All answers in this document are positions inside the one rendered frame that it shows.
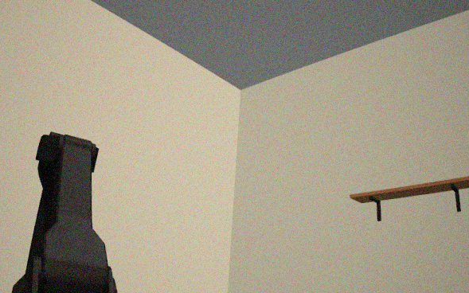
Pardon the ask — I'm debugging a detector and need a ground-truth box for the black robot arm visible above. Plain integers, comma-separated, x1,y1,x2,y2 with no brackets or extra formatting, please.
12,131,118,293

